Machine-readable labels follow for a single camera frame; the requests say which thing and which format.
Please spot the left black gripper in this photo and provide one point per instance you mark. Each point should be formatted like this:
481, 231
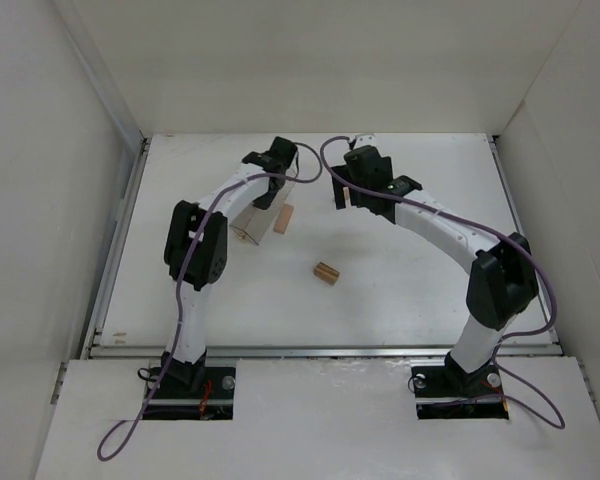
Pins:
266, 198

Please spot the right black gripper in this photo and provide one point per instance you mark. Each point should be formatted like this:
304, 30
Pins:
340, 182

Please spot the long wood block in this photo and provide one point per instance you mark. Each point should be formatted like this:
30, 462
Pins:
284, 217

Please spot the clear plastic bin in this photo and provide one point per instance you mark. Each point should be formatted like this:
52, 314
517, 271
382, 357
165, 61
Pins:
255, 223

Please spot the grooved wood block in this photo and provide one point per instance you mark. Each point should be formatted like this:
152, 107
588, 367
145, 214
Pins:
326, 273

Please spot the small wood block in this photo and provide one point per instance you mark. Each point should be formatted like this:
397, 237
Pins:
346, 197

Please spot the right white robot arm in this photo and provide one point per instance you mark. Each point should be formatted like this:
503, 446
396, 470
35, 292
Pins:
501, 281

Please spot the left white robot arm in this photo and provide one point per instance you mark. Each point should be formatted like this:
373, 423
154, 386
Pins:
196, 250

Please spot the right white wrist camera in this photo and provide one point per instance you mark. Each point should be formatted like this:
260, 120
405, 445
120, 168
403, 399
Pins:
363, 140

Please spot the metal rail front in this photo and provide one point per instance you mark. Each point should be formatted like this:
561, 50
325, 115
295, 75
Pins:
320, 352

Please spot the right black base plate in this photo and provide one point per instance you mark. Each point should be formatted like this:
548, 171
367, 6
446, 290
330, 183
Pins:
440, 397

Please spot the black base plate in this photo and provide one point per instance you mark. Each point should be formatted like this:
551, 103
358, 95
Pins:
211, 398
440, 397

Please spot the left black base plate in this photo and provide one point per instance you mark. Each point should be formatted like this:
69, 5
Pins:
211, 398

